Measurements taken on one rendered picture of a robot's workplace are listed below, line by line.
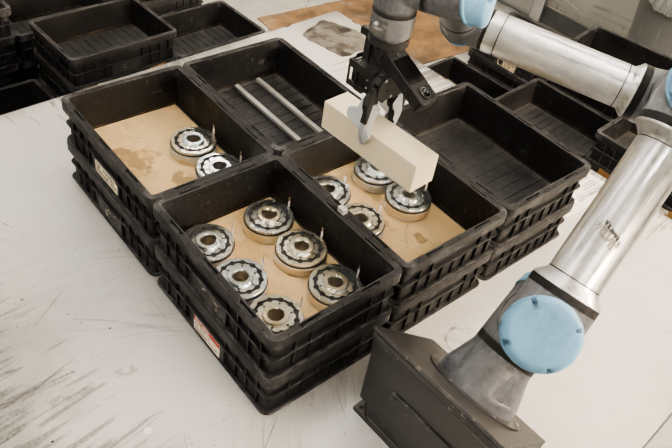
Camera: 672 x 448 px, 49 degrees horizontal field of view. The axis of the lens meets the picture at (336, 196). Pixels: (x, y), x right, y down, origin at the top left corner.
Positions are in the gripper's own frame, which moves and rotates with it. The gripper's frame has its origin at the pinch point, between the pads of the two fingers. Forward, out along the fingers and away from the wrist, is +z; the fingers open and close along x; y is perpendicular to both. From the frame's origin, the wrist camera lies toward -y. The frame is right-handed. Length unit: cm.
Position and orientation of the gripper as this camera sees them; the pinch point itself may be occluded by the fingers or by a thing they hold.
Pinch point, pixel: (378, 134)
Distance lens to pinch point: 137.3
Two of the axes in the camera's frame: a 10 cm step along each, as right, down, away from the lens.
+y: -6.8, -5.4, 5.0
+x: -7.3, 3.7, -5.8
